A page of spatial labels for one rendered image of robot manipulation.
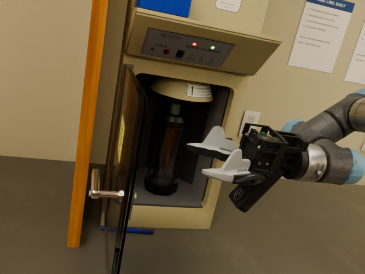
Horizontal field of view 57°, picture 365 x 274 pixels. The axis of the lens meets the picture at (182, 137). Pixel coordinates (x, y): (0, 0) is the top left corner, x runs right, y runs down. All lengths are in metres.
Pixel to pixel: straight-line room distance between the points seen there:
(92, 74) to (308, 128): 0.48
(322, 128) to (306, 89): 0.72
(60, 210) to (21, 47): 0.56
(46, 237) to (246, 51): 0.66
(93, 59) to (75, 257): 0.46
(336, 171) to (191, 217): 0.46
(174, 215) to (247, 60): 0.47
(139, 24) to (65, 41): 0.57
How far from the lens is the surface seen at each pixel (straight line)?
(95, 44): 0.72
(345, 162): 0.73
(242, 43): 0.77
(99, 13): 0.71
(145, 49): 0.77
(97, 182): 0.62
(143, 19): 0.70
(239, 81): 0.89
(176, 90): 0.87
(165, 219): 0.99
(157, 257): 0.90
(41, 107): 1.30
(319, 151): 0.69
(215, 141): 0.63
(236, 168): 0.58
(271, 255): 1.04
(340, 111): 0.82
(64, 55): 1.25
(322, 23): 1.49
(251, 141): 0.61
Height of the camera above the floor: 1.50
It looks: 18 degrees down
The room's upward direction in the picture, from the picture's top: 12 degrees clockwise
